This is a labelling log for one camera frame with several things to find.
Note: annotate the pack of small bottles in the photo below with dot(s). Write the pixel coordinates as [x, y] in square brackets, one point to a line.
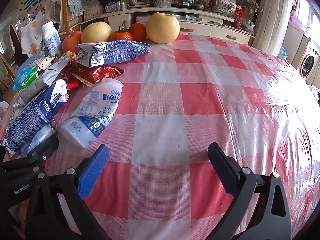
[116, 6]

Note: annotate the red apple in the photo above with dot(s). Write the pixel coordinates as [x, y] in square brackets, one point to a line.
[71, 42]

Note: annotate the red plastic bag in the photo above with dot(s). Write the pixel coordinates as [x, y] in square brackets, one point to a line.
[238, 16]

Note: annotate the pale blue lace cloth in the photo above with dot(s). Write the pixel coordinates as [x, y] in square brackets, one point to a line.
[75, 1]

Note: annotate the orange tangerine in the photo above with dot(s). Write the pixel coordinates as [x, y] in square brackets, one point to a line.
[138, 31]

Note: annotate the blue wet wipes pack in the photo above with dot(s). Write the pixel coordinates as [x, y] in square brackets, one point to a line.
[27, 77]

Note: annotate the wooden chair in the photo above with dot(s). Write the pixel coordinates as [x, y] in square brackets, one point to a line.
[65, 15]

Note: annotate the yellow pear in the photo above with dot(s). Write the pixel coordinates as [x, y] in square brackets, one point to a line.
[162, 28]
[96, 33]

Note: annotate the cardboard box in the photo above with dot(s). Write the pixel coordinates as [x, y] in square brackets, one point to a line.
[92, 10]

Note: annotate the tangerine with green leaf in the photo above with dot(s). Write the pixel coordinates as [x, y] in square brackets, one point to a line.
[121, 37]

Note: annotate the yellow red snack wrapper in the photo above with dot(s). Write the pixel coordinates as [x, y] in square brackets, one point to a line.
[70, 55]

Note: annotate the red foil snack wrapper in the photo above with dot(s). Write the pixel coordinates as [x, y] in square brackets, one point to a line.
[100, 74]

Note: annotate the dried flower bunch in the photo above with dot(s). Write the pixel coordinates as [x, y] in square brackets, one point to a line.
[247, 3]

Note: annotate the red white checked tablecloth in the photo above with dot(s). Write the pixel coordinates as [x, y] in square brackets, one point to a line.
[175, 105]

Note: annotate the crinkled plastic bag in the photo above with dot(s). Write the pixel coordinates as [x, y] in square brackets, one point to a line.
[225, 3]

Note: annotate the fruit print cloth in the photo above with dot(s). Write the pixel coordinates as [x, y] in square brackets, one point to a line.
[30, 37]

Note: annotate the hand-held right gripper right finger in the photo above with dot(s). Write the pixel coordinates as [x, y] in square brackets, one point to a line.
[222, 170]

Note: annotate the white curtain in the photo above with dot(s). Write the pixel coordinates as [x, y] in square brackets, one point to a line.
[272, 17]

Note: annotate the blue white milk bag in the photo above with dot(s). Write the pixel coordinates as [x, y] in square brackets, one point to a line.
[32, 115]

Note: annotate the small red snack packet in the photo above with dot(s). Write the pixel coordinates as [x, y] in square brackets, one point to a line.
[73, 84]

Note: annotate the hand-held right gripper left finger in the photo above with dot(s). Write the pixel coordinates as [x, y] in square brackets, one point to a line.
[93, 170]

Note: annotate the crushed white plastic bottle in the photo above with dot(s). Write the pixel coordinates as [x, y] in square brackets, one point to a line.
[97, 110]

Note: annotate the grey foil pouch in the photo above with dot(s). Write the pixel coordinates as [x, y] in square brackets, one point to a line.
[42, 80]

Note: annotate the white washing machine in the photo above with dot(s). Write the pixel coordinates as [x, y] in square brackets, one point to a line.
[308, 61]

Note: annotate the blue white snack bag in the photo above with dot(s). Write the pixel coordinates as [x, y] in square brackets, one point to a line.
[117, 52]

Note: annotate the white TV cabinet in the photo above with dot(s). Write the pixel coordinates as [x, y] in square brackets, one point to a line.
[200, 25]

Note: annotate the white milk bottle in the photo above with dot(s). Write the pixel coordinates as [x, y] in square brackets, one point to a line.
[51, 40]

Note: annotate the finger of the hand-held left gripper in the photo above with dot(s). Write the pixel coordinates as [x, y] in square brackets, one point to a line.
[42, 152]

